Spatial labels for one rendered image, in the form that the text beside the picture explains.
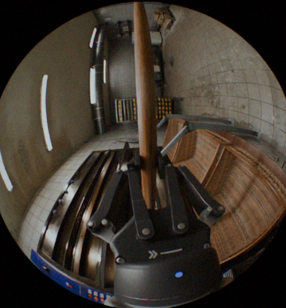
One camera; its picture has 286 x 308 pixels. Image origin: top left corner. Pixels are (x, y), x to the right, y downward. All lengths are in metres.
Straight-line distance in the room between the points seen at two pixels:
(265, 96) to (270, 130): 0.34
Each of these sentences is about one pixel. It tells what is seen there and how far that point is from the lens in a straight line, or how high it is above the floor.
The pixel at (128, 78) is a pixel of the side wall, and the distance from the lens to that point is 5.37.
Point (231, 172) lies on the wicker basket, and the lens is 0.82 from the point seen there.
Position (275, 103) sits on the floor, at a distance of 1.26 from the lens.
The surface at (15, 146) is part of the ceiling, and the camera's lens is 1.47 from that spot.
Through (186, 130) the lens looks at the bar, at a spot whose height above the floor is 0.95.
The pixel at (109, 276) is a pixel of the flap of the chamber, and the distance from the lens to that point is 0.60.
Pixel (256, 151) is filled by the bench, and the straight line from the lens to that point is 0.69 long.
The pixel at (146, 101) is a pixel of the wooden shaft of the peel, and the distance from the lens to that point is 0.16.
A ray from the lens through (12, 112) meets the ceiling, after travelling 1.52.
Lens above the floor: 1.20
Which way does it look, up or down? 1 degrees down
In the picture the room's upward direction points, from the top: 94 degrees counter-clockwise
